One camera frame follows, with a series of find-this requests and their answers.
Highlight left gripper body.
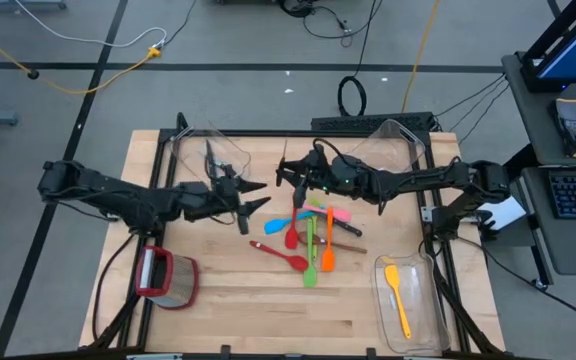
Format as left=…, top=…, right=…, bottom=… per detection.
left=202, top=172, right=250, bottom=236

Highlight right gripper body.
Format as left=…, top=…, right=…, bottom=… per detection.
left=287, top=146, right=332, bottom=192

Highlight black serrated knife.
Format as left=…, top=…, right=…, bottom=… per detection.
left=204, top=138, right=219, bottom=182

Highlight red silicone spatula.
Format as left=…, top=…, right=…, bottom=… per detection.
left=284, top=205, right=300, bottom=250

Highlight red silicone spoon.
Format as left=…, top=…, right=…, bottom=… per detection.
left=248, top=240, right=310, bottom=274

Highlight brown wooden spoon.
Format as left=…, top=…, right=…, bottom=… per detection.
left=297, top=230, right=369, bottom=255

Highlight orange silicone spatula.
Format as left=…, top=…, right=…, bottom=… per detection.
left=321, top=205, right=338, bottom=274

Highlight green silicone spatula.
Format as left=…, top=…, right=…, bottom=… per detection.
left=302, top=215, right=319, bottom=289

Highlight yellow silicone spatula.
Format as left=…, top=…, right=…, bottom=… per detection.
left=383, top=263, right=413, bottom=340

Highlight green silicone spoon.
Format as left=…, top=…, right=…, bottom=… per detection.
left=309, top=198, right=325, bottom=249

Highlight blue silicone spatula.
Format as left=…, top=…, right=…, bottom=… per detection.
left=263, top=209, right=317, bottom=236

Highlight clear plastic bin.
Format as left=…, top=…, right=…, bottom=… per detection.
left=170, top=119, right=253, bottom=184
left=352, top=118, right=427, bottom=176

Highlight black perforated power strip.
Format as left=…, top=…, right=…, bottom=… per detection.
left=310, top=111, right=437, bottom=134

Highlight red mesh basket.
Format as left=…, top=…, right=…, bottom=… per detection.
left=134, top=244, right=201, bottom=311

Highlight clear rectangular dish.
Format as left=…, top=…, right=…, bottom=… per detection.
left=372, top=251, right=452, bottom=356

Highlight white paper sheet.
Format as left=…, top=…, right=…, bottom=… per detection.
left=477, top=194, right=528, bottom=231

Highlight dark grey side desk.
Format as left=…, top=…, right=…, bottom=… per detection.
left=500, top=49, right=576, bottom=167

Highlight black work gloves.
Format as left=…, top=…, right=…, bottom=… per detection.
left=547, top=97, right=576, bottom=160

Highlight dark keyboard shelf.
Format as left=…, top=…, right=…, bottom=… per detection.
left=520, top=165, right=576, bottom=276

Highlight black table frame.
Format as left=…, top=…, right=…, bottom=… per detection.
left=78, top=112, right=507, bottom=360

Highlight steel knife black riveted handle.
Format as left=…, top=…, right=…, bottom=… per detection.
left=330, top=217, right=364, bottom=238

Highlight black coiled cable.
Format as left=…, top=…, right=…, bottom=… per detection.
left=336, top=0, right=384, bottom=117

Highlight silver mounting bracket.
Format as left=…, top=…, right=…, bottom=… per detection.
left=421, top=205, right=442, bottom=225

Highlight yellow floor cable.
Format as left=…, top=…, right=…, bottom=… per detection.
left=0, top=19, right=163, bottom=96

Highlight yellow hanging cable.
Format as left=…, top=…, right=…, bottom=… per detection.
left=400, top=0, right=442, bottom=114

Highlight black floor cable bundle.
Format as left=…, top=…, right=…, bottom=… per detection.
left=277, top=0, right=384, bottom=49

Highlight white floor cable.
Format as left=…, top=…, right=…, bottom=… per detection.
left=15, top=0, right=168, bottom=49

